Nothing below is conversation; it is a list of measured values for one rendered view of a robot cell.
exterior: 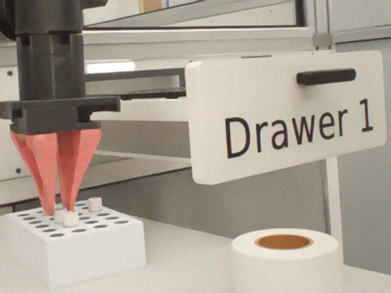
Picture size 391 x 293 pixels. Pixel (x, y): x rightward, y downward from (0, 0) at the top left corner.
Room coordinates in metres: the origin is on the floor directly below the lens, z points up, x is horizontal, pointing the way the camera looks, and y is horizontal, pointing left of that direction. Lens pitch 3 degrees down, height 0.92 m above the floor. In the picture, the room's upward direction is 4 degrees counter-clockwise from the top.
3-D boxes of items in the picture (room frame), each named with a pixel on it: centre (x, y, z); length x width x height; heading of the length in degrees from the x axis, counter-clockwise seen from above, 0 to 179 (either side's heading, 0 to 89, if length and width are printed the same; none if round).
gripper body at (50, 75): (0.52, 0.07, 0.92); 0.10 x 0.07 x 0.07; 118
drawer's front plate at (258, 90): (0.61, -0.16, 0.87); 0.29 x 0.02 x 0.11; 127
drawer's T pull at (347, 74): (0.59, -0.18, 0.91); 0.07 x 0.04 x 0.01; 127
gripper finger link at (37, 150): (0.52, 0.07, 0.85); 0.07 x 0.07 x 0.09; 28
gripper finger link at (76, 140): (0.51, 0.08, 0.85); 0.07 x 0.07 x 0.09; 28
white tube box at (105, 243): (0.53, 0.07, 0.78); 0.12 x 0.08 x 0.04; 27
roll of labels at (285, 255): (0.40, -0.09, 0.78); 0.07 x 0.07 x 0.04
